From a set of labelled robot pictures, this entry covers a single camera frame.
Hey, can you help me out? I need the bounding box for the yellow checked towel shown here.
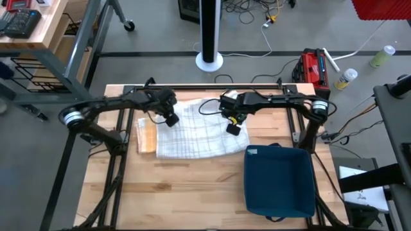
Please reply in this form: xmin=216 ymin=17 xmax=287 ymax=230
xmin=136 ymin=117 xmax=159 ymax=154

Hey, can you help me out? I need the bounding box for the white waffle towel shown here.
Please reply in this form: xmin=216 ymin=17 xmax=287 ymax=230
xmin=155 ymin=90 xmax=252 ymax=160

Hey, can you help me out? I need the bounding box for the red black tool case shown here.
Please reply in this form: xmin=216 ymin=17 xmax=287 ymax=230
xmin=291 ymin=47 xmax=331 ymax=100

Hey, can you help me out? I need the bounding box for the navy fabric storage bin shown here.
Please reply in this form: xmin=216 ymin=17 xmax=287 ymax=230
xmin=243 ymin=142 xmax=317 ymax=223

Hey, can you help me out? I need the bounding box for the black floor box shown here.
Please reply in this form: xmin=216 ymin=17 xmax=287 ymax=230
xmin=178 ymin=0 xmax=202 ymax=25

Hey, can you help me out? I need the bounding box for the white plastic tube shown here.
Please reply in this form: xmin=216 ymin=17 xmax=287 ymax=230
xmin=322 ymin=47 xmax=340 ymax=73

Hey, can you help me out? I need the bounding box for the yellow white wipes canister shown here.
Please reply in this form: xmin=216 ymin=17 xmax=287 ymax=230
xmin=333 ymin=68 xmax=358 ymax=90

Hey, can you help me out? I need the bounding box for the green wipes canister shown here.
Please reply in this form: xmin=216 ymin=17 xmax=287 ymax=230
xmin=369 ymin=45 xmax=396 ymax=69

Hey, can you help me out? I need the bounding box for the black keypad device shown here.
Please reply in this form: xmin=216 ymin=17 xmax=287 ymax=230
xmin=3 ymin=8 xmax=42 ymax=39

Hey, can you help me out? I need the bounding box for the grey equipment cart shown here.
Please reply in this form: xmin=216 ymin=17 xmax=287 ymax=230
xmin=338 ymin=73 xmax=411 ymax=231

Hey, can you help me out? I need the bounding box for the white paper sheet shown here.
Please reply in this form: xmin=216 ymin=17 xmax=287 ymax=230
xmin=338 ymin=165 xmax=390 ymax=212

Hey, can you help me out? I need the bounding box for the red flat device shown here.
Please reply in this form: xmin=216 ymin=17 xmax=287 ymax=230
xmin=4 ymin=0 xmax=33 ymax=12

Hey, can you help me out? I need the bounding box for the red foam panel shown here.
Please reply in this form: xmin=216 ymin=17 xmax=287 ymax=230
xmin=351 ymin=0 xmax=411 ymax=22

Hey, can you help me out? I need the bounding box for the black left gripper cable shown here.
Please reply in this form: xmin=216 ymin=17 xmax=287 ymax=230
xmin=146 ymin=108 xmax=168 ymax=126

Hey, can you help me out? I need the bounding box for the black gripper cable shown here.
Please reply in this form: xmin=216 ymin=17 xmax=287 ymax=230
xmin=146 ymin=108 xmax=168 ymax=126
xmin=198 ymin=89 xmax=232 ymax=116

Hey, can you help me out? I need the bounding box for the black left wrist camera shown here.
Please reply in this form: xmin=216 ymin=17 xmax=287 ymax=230
xmin=164 ymin=112 xmax=180 ymax=128

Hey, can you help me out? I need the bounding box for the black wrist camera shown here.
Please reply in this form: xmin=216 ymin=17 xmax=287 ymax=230
xmin=164 ymin=112 xmax=180 ymax=128
xmin=225 ymin=123 xmax=242 ymax=137

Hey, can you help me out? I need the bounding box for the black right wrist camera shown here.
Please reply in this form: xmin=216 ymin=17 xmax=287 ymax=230
xmin=225 ymin=123 xmax=242 ymax=137

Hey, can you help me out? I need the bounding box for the short black floor cable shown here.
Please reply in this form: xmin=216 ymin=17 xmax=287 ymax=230
xmin=214 ymin=74 xmax=234 ymax=85

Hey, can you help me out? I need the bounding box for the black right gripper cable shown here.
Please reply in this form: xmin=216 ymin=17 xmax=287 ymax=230
xmin=198 ymin=89 xmax=232 ymax=116

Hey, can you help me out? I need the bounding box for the black aluminium table frame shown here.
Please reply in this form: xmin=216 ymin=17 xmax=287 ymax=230
xmin=60 ymin=82 xmax=354 ymax=231

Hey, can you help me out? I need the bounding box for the long black floor cable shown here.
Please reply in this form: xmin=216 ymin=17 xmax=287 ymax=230
xmin=250 ymin=57 xmax=301 ymax=85

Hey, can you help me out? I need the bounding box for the white power cable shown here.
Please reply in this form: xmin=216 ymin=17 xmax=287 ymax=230
xmin=192 ymin=19 xmax=274 ymax=59

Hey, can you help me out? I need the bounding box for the black floor cable tangle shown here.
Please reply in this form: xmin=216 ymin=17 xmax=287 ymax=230
xmin=221 ymin=0 xmax=296 ymax=25

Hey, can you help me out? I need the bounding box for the black orange cable bundle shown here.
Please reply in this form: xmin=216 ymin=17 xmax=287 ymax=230
xmin=320 ymin=102 xmax=385 ymax=147

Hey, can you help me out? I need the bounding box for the black wire rack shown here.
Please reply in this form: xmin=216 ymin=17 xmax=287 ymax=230
xmin=11 ymin=12 xmax=91 ymax=94

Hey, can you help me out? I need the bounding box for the thin white floor cable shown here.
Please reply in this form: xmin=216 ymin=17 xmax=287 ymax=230
xmin=332 ymin=21 xmax=386 ymax=62

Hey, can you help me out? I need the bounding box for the wooden workbench grey frame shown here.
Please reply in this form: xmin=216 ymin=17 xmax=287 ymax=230
xmin=0 ymin=0 xmax=136 ymax=123

